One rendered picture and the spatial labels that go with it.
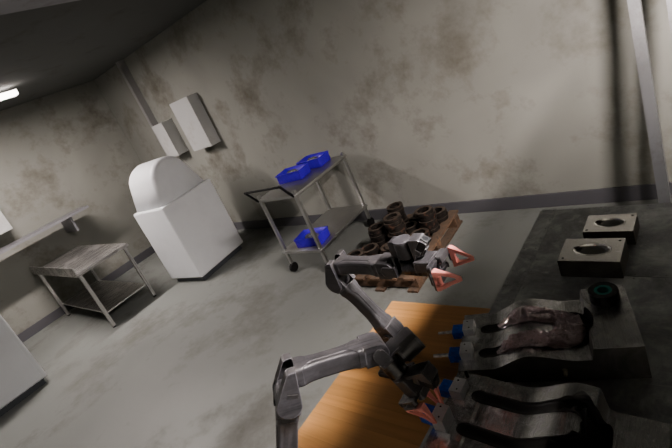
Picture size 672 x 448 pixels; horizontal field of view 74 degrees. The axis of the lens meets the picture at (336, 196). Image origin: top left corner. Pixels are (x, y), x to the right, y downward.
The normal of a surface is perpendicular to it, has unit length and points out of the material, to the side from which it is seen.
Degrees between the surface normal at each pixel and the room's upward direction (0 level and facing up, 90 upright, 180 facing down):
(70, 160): 90
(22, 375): 90
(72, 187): 90
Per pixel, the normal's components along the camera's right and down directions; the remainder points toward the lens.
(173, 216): 0.79, -0.14
